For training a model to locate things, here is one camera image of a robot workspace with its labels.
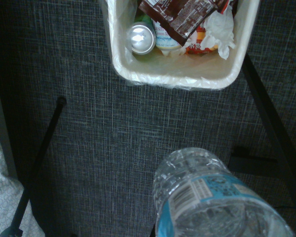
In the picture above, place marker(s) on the clear plastic water bottle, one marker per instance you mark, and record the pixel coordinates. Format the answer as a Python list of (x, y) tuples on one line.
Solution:
[(212, 205)]

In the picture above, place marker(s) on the crumpled white tissue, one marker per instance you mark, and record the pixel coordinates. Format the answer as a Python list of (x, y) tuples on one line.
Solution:
[(219, 32)]

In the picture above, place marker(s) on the cream plastic trash bin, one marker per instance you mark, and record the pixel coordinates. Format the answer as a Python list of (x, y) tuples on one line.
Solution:
[(177, 74)]

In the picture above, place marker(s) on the green tea bottle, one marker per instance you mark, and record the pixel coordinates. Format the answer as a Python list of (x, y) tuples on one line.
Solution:
[(165, 42)]

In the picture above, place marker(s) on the orange food package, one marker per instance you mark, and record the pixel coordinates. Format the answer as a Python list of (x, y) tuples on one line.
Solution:
[(199, 49)]

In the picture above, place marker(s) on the silver drink can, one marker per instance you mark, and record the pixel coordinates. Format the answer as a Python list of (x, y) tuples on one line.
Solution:
[(141, 38)]

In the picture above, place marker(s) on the black tripod leg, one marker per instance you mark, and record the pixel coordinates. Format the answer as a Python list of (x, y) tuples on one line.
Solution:
[(39, 153)]

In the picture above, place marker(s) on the white patterned cloth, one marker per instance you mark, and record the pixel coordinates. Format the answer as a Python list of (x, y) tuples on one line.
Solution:
[(2, 187)]

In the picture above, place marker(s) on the black stand foot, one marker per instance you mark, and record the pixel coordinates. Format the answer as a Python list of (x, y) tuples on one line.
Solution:
[(251, 161)]

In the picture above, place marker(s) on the brown snack wrapper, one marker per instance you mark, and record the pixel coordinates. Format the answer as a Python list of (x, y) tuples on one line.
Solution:
[(177, 17)]

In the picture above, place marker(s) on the wooden desk black frame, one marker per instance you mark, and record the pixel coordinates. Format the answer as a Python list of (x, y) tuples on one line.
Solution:
[(269, 116)]

